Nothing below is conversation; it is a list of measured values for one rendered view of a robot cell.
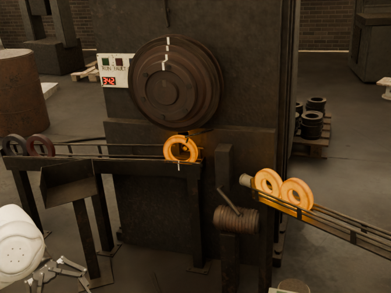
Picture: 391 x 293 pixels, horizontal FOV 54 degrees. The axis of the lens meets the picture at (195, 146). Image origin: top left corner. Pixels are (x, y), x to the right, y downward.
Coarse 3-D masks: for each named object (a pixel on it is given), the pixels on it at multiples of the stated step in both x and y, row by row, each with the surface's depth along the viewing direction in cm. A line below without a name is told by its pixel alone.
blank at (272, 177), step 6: (258, 174) 177; (264, 174) 174; (270, 174) 171; (276, 174) 171; (258, 180) 178; (264, 180) 178; (270, 180) 172; (276, 180) 169; (258, 186) 180; (264, 186) 179; (276, 186) 170; (270, 192) 175; (276, 192) 171; (264, 198) 179
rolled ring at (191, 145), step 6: (174, 138) 198; (180, 138) 197; (186, 138) 197; (168, 144) 201; (186, 144) 197; (192, 144) 197; (168, 150) 202; (192, 150) 198; (168, 156) 204; (192, 156) 200; (174, 162) 204
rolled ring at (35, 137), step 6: (30, 138) 228; (36, 138) 227; (42, 138) 226; (48, 138) 228; (30, 144) 231; (48, 144) 226; (30, 150) 233; (48, 150) 228; (54, 150) 230; (48, 156) 230; (54, 156) 233
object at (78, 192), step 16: (80, 160) 207; (48, 176) 206; (64, 176) 208; (80, 176) 211; (48, 192) 204; (64, 192) 202; (80, 192) 200; (96, 192) 197; (48, 208) 191; (80, 208) 204; (80, 224) 208; (96, 256) 221; (80, 272) 231; (96, 272) 224; (80, 288) 219
